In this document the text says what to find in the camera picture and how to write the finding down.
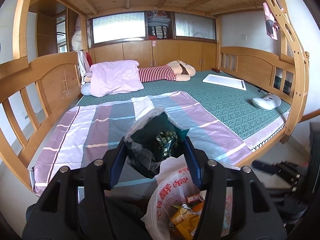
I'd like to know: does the yellow snack bag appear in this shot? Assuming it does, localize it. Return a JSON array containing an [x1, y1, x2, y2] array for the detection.
[[168, 203, 204, 239]]

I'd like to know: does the dark green wrapper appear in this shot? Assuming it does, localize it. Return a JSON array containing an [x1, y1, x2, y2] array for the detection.
[[124, 108, 189, 179]]

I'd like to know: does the white blue paper cup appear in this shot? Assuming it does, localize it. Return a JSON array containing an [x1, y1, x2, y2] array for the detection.
[[199, 190, 207, 202]]

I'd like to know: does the red cigarette box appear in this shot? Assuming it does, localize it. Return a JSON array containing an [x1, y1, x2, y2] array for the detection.
[[186, 193, 201, 204]]

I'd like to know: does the white plastic trash bag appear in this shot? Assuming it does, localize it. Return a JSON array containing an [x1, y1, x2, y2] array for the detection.
[[141, 154, 241, 240]]

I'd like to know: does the white massager device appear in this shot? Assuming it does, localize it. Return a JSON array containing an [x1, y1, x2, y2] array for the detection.
[[251, 94, 281, 111]]

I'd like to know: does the striped pink grey bedsheet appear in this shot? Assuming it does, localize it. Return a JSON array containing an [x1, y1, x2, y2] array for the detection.
[[30, 92, 252, 195]]

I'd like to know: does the wooden footboard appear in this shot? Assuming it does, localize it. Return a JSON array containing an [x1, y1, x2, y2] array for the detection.
[[219, 47, 295, 104]]

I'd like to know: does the white flat board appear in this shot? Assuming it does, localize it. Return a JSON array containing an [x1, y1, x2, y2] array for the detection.
[[202, 74, 246, 91]]

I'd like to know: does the wooden bunk ladder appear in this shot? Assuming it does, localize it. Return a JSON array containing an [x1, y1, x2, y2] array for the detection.
[[266, 0, 309, 139]]

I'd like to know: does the light blue small pillow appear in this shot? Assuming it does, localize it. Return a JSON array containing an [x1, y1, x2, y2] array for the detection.
[[81, 83, 91, 96]]

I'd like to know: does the pink pillow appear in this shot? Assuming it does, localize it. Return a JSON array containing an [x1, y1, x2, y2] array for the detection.
[[90, 60, 144, 98]]

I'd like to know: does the hanging pink cloth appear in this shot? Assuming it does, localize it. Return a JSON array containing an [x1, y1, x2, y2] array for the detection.
[[263, 2, 280, 40]]

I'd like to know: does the red striped plush doll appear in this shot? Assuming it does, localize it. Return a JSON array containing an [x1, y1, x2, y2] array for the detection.
[[139, 60, 196, 83]]

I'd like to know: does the frosted glass window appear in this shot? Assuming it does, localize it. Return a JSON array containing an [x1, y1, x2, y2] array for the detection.
[[92, 12, 146, 44]]

